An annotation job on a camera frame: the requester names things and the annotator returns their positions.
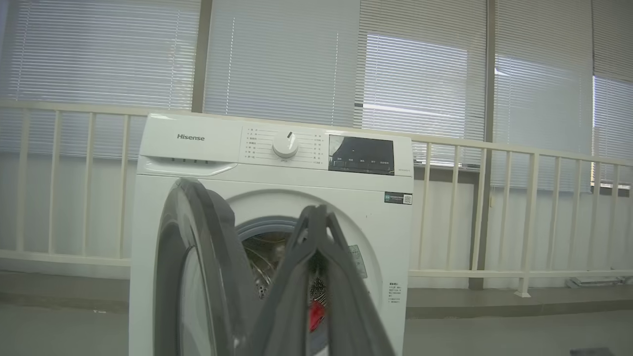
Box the white metal railing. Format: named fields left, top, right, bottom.
left=0, top=100, right=633, bottom=298

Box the white plastic control knob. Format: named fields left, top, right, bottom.
left=272, top=131, right=300, bottom=159

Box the red and white garment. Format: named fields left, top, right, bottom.
left=309, top=301, right=327, bottom=333

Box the white front-load washing machine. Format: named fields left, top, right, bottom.
left=129, top=113, right=414, bottom=356

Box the black washing machine display panel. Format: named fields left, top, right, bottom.
left=328, top=134, right=396, bottom=176

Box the black round washer door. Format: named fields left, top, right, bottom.
left=154, top=178, right=264, bottom=356

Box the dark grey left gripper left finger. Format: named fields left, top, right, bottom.
left=250, top=205, right=327, bottom=356

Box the grey window blind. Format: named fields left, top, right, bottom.
left=0, top=0, right=201, bottom=160
left=494, top=0, right=594, bottom=192
left=203, top=0, right=361, bottom=129
left=354, top=0, right=488, bottom=168
left=592, top=0, right=633, bottom=187

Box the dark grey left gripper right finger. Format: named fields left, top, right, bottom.
left=321, top=212, right=397, bottom=356

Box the stainless steel washer drum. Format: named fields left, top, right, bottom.
left=242, top=231, right=328, bottom=327

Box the white detergent drawer front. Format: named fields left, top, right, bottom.
left=138, top=114, right=244, bottom=178

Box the grey warning label sticker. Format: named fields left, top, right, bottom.
left=348, top=244, right=368, bottom=279

